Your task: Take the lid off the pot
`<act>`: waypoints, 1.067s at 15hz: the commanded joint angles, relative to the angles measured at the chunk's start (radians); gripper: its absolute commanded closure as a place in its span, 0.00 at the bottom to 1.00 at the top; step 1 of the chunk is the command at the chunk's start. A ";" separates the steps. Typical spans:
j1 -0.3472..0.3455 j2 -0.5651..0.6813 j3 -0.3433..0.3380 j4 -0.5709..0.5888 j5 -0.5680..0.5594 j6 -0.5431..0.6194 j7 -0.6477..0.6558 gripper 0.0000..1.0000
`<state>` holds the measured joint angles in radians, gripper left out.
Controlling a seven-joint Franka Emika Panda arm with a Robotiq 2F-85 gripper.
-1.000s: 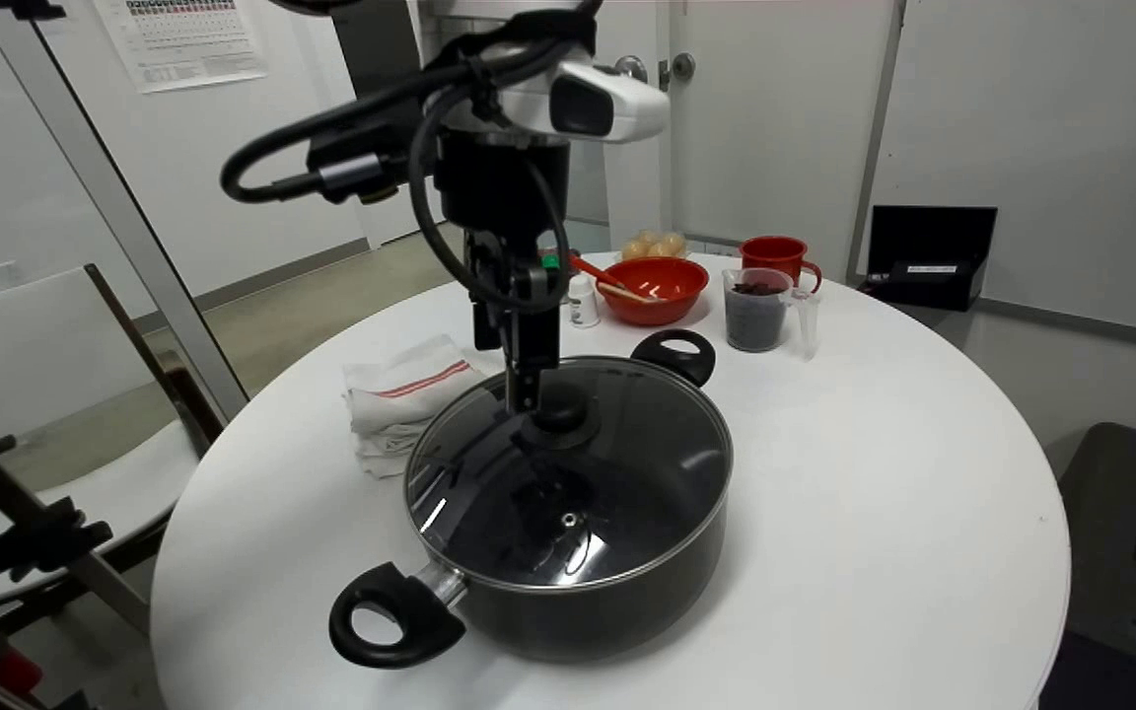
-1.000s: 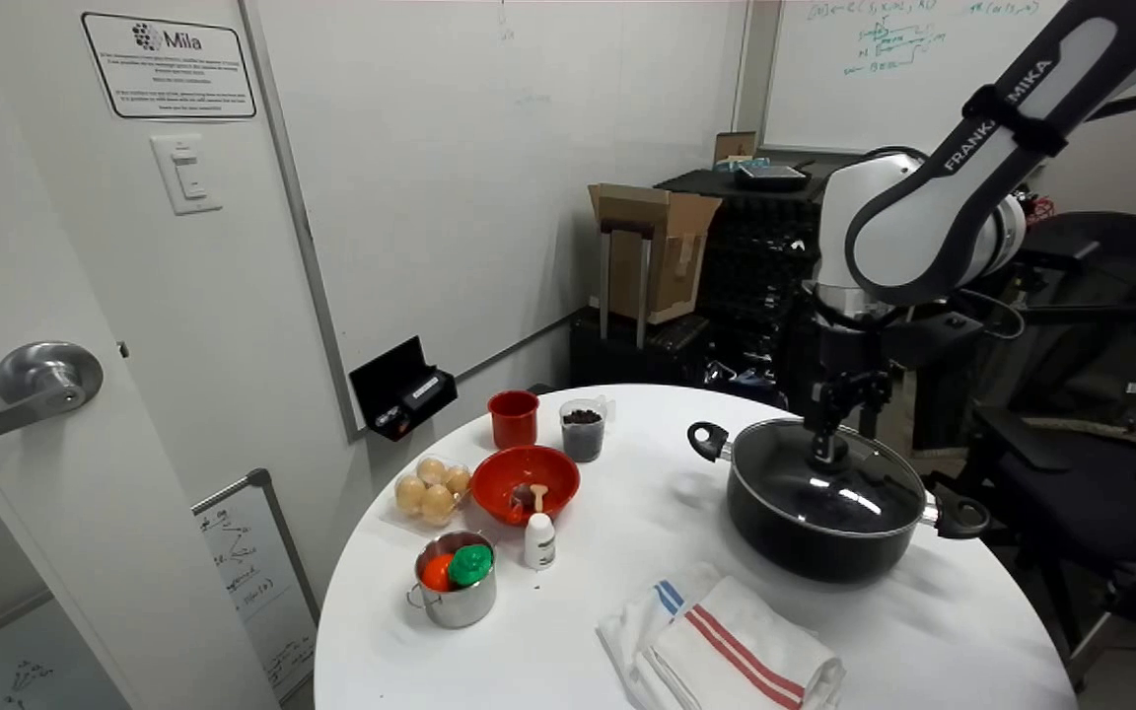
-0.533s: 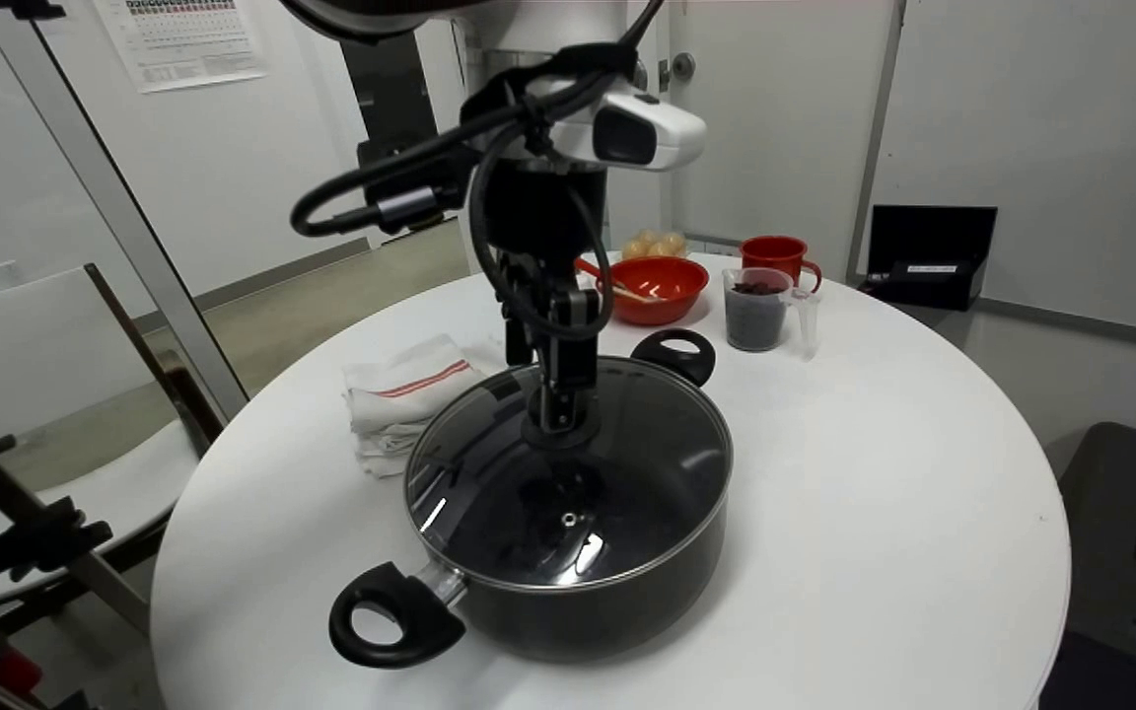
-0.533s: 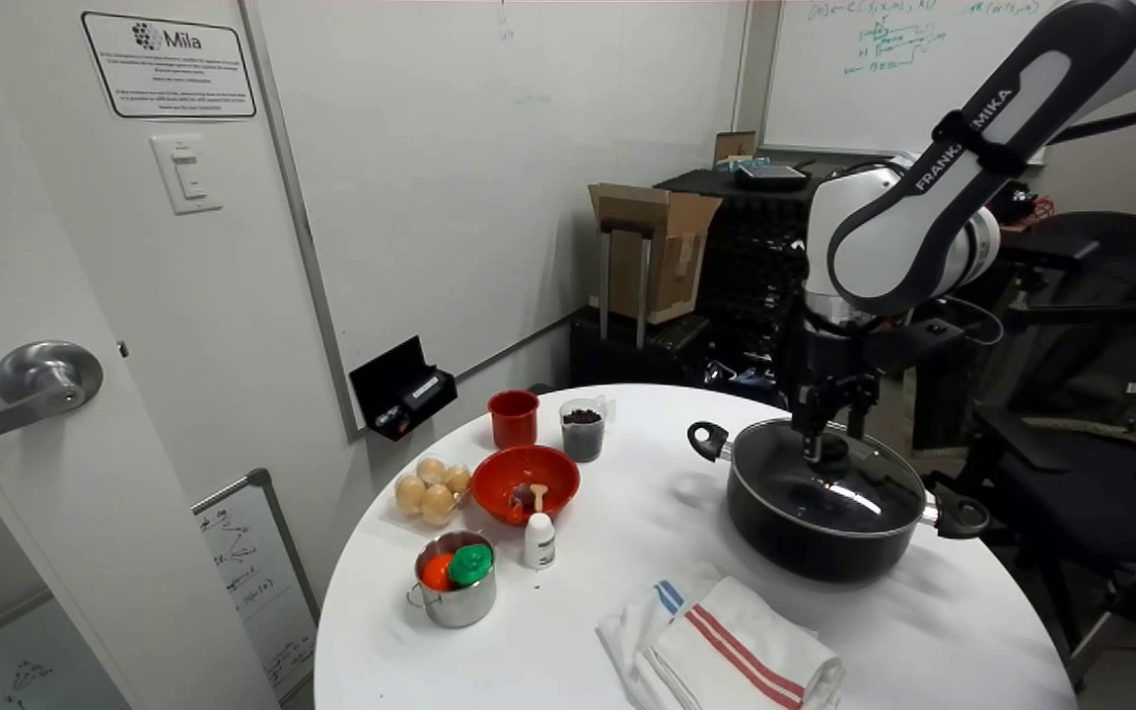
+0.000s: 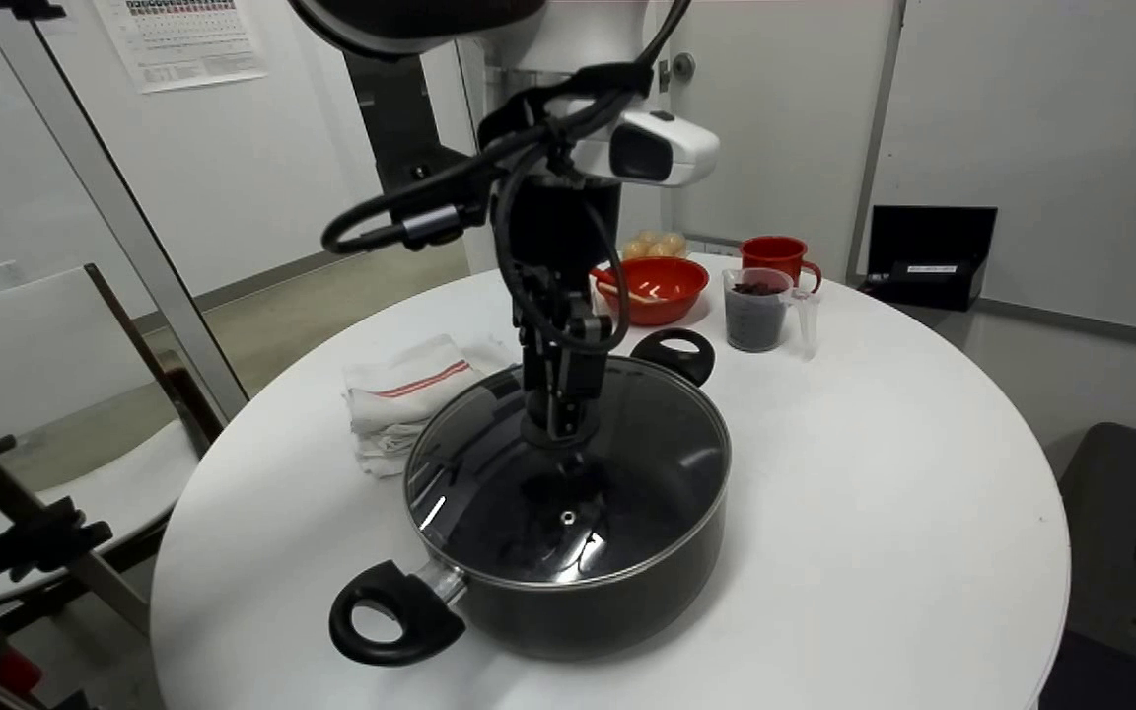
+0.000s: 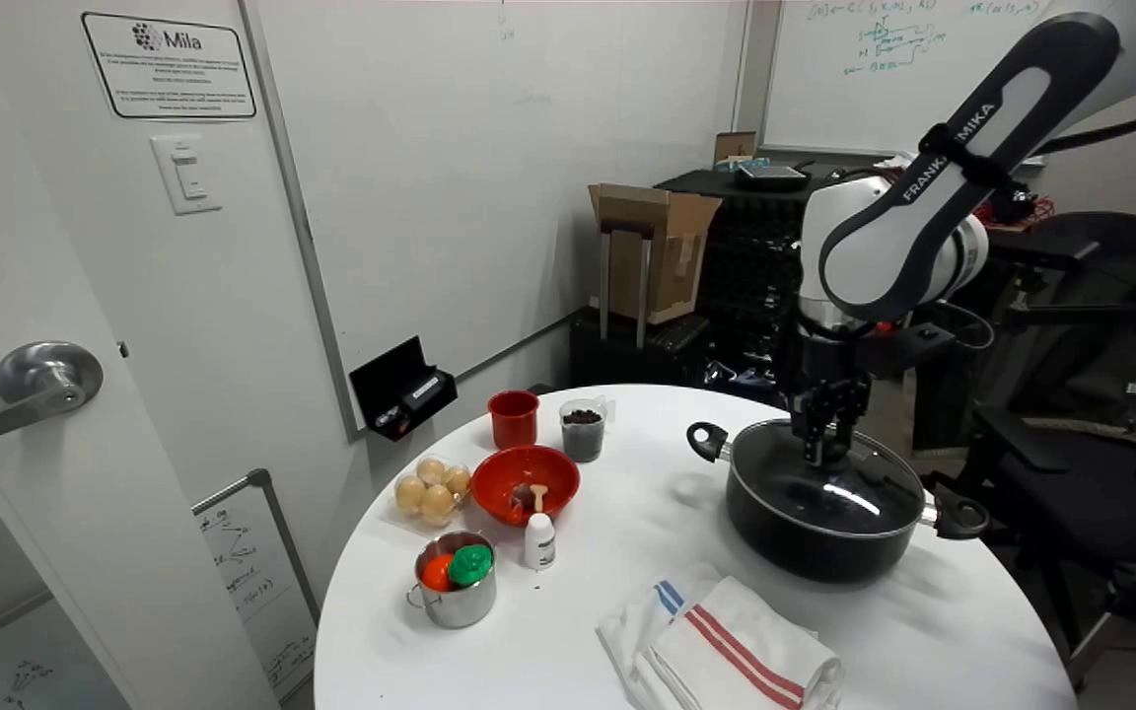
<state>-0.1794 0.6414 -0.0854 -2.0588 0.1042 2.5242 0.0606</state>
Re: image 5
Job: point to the black open case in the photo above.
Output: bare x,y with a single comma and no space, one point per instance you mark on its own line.
929,238

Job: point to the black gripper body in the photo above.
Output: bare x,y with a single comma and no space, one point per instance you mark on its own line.
566,230

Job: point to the grey diagonal metal pole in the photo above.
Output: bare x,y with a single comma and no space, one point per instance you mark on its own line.
110,200

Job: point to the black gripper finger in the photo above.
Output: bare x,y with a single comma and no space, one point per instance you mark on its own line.
591,355
537,360

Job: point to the black box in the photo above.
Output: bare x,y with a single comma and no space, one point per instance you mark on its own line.
1121,552

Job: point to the white paper poster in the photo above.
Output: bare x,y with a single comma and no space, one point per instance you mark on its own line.
179,39

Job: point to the white towel red stripe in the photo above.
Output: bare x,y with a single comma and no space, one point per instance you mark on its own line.
396,394

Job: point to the beige round ball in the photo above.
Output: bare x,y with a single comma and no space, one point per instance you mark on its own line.
672,247
640,247

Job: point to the black metal stand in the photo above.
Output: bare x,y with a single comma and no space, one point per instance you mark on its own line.
28,530

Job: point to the clear measuring cup dark liquid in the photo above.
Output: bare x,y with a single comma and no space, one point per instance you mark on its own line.
757,326

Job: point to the red bowl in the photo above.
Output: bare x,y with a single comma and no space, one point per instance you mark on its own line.
675,295

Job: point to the black cooking pot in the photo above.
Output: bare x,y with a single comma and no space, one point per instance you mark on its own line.
623,607

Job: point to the silver door knob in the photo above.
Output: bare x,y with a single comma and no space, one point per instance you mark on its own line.
682,64

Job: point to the red mug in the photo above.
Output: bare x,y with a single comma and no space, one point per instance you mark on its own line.
772,252

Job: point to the glass lid black knob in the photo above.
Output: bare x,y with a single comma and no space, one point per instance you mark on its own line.
653,448

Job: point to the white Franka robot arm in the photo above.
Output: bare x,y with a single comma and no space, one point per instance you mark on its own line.
594,25

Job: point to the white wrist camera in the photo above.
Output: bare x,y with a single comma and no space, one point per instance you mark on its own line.
669,146

